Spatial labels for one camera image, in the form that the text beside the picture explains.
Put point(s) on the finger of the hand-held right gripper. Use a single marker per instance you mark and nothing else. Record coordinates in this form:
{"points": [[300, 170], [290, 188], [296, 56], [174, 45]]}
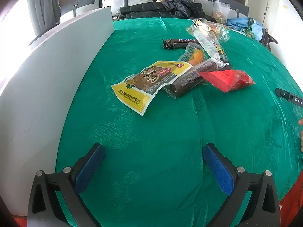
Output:
{"points": [[292, 98]]}

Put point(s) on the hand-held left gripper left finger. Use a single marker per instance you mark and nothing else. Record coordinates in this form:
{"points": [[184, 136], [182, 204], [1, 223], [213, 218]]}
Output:
{"points": [[91, 167]]}

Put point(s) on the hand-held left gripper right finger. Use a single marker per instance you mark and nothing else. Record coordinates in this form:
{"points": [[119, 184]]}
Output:
{"points": [[219, 170]]}

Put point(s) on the red snack packet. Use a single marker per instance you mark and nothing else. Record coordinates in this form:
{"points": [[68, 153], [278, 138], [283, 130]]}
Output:
{"points": [[227, 80]]}

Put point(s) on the black and yellow snack packet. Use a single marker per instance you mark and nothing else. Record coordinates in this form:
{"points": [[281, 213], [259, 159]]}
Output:
{"points": [[222, 54]]}

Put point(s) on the dark brown cake packet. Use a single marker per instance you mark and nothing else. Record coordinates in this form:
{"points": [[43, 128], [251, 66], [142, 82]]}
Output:
{"points": [[189, 79]]}

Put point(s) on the clear packet of white wafers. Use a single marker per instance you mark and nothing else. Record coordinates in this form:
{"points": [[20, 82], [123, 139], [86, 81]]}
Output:
{"points": [[207, 43]]}

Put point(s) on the clear bag of mixed snacks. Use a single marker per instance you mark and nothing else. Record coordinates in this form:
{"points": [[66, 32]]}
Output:
{"points": [[213, 29]]}

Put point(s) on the clear packet with orange snack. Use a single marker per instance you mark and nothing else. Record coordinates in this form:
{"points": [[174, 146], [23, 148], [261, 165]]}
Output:
{"points": [[195, 54]]}

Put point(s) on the brown chocolate bar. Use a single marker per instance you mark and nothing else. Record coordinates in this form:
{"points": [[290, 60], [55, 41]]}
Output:
{"points": [[176, 43]]}

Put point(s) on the person's right hand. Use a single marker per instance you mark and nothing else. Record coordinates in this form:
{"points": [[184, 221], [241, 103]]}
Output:
{"points": [[301, 137]]}

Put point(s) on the green tablecloth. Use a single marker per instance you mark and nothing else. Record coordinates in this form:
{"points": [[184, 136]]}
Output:
{"points": [[153, 134]]}

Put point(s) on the blue cloth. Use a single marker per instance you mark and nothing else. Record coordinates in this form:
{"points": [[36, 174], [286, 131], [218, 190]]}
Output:
{"points": [[246, 27]]}

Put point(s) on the clear plastic bag with food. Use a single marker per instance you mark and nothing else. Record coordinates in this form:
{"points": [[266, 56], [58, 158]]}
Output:
{"points": [[221, 11]]}

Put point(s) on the black jacket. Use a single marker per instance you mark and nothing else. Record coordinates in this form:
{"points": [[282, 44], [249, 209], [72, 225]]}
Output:
{"points": [[170, 8]]}

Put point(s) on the grey curtain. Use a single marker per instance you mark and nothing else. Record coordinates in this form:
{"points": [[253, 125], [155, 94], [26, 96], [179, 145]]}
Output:
{"points": [[41, 7]]}

